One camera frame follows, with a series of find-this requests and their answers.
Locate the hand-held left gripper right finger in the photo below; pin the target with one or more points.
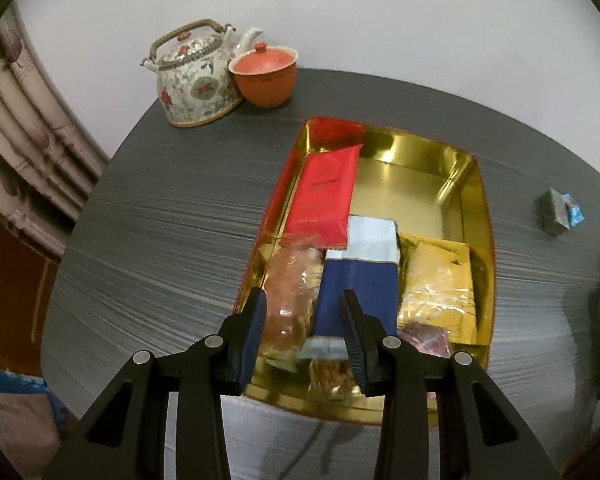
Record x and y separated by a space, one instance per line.
357 355

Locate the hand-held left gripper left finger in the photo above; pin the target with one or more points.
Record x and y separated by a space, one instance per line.
252 340

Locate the clear packet of reddish snacks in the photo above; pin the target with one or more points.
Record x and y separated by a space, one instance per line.
287 300

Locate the pink snack packet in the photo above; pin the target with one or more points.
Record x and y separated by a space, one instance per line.
427 341

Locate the navy and pale blue packet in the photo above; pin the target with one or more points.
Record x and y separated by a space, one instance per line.
360 280

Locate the red foil packet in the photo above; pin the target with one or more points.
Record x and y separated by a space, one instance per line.
325 195

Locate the gold and maroon tin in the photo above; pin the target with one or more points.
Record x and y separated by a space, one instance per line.
415 185

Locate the large yellow packet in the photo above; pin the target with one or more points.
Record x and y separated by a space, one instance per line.
437 290

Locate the small blue snack packet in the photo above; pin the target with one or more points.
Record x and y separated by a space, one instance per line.
555 210

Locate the brown wooden cabinet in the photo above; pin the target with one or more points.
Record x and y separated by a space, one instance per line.
10 300

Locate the orange lidded tea cup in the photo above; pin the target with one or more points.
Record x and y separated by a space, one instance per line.
265 85

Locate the floral ceramic teapot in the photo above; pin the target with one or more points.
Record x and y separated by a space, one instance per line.
195 85

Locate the beige ribbed furniture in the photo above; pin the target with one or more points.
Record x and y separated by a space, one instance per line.
20 125

